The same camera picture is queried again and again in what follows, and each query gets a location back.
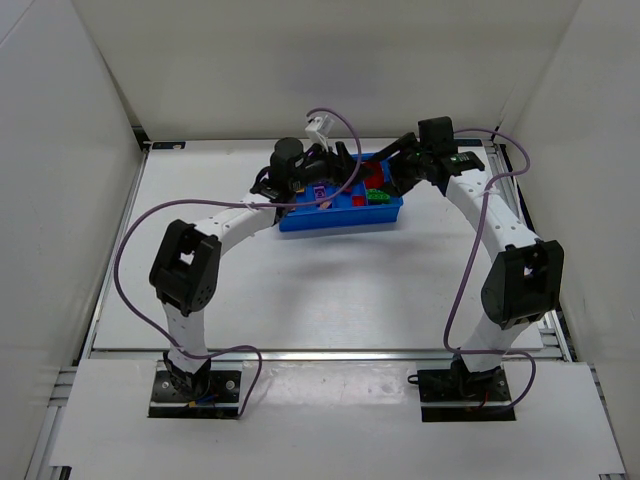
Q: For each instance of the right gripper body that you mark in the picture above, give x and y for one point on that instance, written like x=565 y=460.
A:
x=397 y=172

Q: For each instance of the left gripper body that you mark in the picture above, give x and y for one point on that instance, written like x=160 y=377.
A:
x=338 y=163

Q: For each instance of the purple paw lego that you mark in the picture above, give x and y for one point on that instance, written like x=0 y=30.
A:
x=319 y=192

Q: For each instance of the red flower lego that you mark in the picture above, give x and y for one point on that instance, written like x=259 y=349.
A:
x=376 y=176

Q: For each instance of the green number two lego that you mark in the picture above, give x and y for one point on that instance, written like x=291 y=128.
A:
x=377 y=197

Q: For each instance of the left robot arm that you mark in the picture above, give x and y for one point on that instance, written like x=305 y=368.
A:
x=185 y=271

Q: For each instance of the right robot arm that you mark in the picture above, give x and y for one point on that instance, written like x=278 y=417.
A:
x=524 y=280

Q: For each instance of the blue divided bin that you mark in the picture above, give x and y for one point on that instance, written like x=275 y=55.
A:
x=342 y=213

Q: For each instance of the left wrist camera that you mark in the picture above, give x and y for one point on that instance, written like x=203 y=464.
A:
x=318 y=130

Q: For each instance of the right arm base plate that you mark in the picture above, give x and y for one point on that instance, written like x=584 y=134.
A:
x=454 y=395

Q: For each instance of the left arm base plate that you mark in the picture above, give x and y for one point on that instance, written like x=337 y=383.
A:
x=218 y=399

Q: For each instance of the aluminium frame rail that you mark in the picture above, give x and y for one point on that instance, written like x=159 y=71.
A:
x=552 y=352

